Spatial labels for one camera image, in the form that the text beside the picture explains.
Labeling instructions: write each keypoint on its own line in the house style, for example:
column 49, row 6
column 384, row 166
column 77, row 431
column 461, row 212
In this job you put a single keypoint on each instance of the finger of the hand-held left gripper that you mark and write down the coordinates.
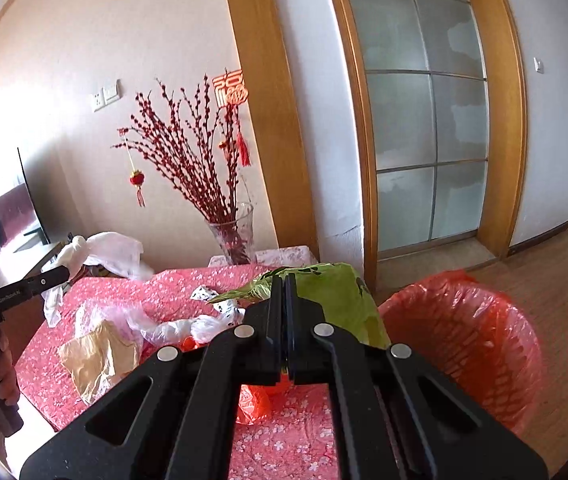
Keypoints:
column 49, row 280

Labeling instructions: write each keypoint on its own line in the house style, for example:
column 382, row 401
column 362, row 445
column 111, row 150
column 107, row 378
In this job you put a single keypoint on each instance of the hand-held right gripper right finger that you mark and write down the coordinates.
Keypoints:
column 298, row 320

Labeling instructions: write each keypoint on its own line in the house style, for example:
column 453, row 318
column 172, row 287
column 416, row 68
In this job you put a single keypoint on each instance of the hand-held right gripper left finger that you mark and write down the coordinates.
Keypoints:
column 276, row 320

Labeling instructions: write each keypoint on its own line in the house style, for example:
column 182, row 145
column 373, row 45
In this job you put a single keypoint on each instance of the green plastic bag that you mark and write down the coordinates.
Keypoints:
column 339, row 300

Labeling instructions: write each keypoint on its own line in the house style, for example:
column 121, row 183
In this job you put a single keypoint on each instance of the large white plastic bag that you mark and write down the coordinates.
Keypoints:
column 109, row 255

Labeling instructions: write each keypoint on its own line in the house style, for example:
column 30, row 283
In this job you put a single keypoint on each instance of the black-and-white patterned wrapper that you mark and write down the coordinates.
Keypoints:
column 204, row 293

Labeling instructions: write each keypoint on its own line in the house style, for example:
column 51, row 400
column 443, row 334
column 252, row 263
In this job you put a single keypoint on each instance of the translucent plastic bag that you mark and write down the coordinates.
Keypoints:
column 124, row 317

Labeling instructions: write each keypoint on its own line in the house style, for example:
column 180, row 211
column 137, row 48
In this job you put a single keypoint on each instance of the trash bin with orange liner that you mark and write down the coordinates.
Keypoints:
column 464, row 330

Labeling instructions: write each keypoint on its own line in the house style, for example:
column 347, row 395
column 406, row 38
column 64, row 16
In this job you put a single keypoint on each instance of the television cabinet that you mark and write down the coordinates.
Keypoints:
column 14, row 264

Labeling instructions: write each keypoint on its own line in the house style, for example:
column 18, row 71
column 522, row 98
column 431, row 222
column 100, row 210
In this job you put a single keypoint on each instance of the small floral-covered table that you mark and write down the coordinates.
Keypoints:
column 274, row 255

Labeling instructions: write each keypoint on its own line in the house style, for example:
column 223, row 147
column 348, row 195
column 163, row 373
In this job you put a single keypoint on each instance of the small white plastic bag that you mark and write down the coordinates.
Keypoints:
column 204, row 328

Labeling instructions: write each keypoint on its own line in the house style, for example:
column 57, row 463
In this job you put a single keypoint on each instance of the flat screen television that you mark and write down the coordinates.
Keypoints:
column 9, row 210

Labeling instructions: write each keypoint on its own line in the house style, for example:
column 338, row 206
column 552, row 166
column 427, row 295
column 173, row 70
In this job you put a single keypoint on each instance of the glass vase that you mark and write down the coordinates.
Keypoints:
column 231, row 246

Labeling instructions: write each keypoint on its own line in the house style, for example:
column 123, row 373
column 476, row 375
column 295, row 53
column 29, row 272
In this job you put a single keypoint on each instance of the orange plastic bag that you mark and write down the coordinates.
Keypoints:
column 254, row 404

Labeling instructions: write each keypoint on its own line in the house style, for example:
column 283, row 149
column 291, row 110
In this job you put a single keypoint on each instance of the brown paper bag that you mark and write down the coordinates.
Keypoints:
column 94, row 360

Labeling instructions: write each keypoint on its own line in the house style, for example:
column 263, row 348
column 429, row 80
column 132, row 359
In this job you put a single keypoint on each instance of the red floral tablecloth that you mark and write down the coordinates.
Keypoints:
column 164, row 285

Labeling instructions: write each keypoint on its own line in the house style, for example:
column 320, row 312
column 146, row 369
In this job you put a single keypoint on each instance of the small red lantern ornament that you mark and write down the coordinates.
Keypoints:
column 136, row 178

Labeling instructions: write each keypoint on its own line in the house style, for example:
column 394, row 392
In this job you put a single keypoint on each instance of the red berry branches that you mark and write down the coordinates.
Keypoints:
column 189, row 160

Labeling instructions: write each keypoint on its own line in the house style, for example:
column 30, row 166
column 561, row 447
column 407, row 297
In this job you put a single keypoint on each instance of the red character ornament with tassel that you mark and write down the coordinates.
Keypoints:
column 229, row 91

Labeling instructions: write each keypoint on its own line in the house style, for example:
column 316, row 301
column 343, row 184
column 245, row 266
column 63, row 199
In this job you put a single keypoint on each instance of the frosted glass sliding door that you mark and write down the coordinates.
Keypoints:
column 404, row 110

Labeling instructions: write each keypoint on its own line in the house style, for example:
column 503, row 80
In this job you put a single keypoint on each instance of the white wall socket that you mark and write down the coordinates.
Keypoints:
column 98, row 101

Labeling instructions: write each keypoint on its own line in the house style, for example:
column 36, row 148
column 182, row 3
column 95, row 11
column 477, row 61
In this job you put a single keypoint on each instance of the wooden wall trim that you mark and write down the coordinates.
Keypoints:
column 269, row 110

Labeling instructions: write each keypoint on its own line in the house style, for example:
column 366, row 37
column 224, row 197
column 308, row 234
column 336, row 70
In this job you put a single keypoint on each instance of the wooden door frame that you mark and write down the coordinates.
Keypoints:
column 504, row 160

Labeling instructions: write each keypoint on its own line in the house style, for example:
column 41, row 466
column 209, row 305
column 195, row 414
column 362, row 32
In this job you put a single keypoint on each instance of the small white wall switch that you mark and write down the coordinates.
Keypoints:
column 539, row 65

